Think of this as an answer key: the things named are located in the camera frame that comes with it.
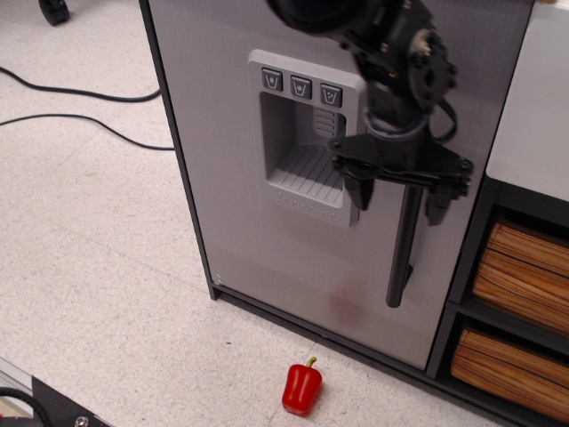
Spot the black floor cable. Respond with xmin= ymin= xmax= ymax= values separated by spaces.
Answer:
xmin=0 ymin=113 xmax=175 ymax=151
xmin=0 ymin=66 xmax=162 ymax=104

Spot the aluminium rail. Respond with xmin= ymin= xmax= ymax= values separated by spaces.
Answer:
xmin=0 ymin=358 xmax=34 ymax=418

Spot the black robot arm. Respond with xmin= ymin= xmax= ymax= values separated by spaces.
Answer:
xmin=268 ymin=1 xmax=473 ymax=226

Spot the black floor cable upper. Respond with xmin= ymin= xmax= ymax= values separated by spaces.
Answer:
xmin=0 ymin=66 xmax=162 ymax=104

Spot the grey ice water dispenser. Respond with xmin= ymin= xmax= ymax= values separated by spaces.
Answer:
xmin=248 ymin=49 xmax=365 ymax=228

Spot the white counter top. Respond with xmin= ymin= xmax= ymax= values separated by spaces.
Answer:
xmin=485 ymin=1 xmax=568 ymax=201

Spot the black caster wheel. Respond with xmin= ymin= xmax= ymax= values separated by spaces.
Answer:
xmin=38 ymin=0 xmax=70 ymax=27

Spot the red bell pepper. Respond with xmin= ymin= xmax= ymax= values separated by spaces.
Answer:
xmin=282 ymin=357 xmax=323 ymax=416

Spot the black base plate with screw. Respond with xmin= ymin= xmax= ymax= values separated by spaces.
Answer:
xmin=31 ymin=376 xmax=110 ymax=427

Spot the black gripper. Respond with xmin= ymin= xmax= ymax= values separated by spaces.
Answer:
xmin=328 ymin=116 xmax=473 ymax=226

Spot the grey toy fridge door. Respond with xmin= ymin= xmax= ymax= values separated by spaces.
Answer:
xmin=140 ymin=1 xmax=533 ymax=371

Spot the black floor cable lower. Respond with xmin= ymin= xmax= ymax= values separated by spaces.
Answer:
xmin=0 ymin=113 xmax=175 ymax=151

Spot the black fridge door handle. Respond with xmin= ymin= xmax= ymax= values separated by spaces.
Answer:
xmin=386 ymin=185 xmax=423 ymax=308

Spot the dark grey fridge cabinet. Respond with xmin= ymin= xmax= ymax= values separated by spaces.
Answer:
xmin=138 ymin=0 xmax=569 ymax=427

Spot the black braided cable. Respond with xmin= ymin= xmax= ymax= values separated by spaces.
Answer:
xmin=0 ymin=386 xmax=54 ymax=427

